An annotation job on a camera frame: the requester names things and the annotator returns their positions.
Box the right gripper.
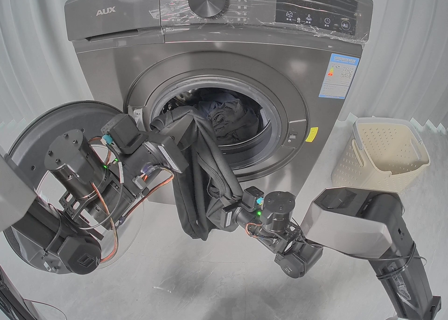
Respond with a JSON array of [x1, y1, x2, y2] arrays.
[[220, 204, 263, 232]]

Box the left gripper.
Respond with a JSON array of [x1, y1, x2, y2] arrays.
[[119, 135, 190, 194]]

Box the black garment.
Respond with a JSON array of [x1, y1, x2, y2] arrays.
[[150, 106, 246, 241]]

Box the heap of dark clothes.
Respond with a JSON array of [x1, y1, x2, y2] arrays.
[[167, 89, 262, 145]]

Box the washing machine door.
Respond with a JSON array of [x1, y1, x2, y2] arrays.
[[3, 100, 148, 273]]

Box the grey washing machine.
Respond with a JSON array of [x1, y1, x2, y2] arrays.
[[64, 0, 374, 208]]

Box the cream laundry basket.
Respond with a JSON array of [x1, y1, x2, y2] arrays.
[[331, 117, 431, 196]]

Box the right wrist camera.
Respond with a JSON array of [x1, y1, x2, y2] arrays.
[[241, 187, 265, 213]]

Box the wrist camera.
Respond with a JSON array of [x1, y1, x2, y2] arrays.
[[241, 187, 265, 213], [101, 113, 146, 155]]

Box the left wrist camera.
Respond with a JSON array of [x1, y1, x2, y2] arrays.
[[101, 113, 146, 155]]

